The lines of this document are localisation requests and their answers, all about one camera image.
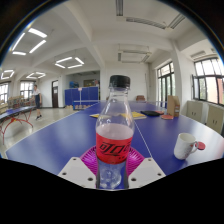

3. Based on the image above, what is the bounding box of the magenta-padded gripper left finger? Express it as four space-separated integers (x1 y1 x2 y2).
57 145 100 190

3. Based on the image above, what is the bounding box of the wide white cabinet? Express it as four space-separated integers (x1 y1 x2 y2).
205 103 224 136

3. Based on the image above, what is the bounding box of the clear red-labelled drink bottle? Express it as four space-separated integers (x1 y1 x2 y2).
95 74 136 190

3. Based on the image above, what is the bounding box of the blue folding partition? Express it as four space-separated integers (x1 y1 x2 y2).
64 86 100 108

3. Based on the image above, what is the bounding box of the person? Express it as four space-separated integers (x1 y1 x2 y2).
32 84 44 122

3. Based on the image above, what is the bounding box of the dark brown door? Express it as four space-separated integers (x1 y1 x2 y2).
51 79 60 109

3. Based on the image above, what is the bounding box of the narrow white cabinet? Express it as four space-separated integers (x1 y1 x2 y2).
185 99 209 125

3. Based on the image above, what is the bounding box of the brown cardboard box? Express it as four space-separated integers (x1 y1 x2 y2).
166 95 181 118

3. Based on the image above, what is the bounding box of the ceiling air conditioner unit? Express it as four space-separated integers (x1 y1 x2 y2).
117 49 153 64

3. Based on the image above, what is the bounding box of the white mug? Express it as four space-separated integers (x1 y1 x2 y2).
173 132 200 161

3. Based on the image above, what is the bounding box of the tall black-framed window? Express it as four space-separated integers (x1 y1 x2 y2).
156 61 175 103

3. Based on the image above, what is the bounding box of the group of ceiling lights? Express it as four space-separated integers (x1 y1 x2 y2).
0 27 86 81

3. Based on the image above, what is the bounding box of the wide black-framed window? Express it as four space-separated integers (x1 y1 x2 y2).
192 57 224 106

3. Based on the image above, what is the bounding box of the blue table with red legs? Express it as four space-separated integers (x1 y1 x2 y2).
0 105 37 145

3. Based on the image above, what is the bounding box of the black flat case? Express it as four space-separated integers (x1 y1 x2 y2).
140 110 162 117

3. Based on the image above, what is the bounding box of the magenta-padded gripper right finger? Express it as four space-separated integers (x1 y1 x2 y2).
125 146 167 190

